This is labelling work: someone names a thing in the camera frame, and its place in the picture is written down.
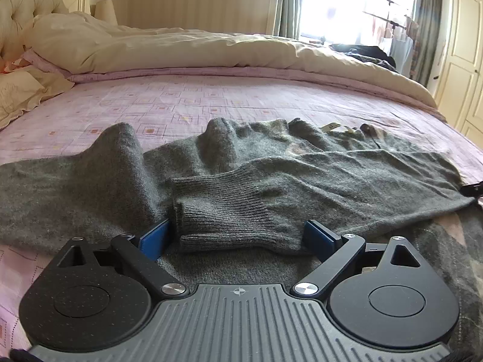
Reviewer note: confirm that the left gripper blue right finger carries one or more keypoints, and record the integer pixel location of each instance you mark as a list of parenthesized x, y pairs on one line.
[(337, 255)]

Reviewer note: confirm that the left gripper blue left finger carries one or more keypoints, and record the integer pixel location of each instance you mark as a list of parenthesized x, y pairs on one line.
[(138, 256)]

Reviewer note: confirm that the grey argyle knit sweater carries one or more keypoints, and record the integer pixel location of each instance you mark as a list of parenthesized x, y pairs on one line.
[(237, 197)]

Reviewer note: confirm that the clothes drying rack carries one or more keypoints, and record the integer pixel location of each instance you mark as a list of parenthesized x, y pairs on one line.
[(391, 22)]

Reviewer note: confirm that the dark clothes pile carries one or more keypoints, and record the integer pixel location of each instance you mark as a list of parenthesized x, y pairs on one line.
[(372, 54)]

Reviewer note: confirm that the cream wardrobe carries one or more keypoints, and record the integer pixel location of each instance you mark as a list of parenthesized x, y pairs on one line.
[(459, 93)]

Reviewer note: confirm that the pink patterned bed sheet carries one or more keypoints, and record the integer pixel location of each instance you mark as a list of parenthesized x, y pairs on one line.
[(166, 108)]

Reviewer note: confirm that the right grey-green curtain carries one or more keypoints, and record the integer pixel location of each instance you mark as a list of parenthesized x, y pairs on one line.
[(427, 16)]

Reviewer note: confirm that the grey-green curtain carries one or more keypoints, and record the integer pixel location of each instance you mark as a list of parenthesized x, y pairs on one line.
[(427, 16), (287, 19)]

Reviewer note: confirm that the cream pillow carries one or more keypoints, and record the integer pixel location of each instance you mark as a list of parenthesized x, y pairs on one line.
[(24, 89)]

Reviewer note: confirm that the cream folded duvet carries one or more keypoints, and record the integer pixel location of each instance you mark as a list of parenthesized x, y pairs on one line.
[(82, 44)]

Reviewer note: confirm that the left grey-green curtain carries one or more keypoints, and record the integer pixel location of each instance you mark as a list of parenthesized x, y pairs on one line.
[(287, 19)]

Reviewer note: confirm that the cream bedside lamp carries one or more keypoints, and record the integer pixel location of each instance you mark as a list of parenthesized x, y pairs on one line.
[(105, 11)]

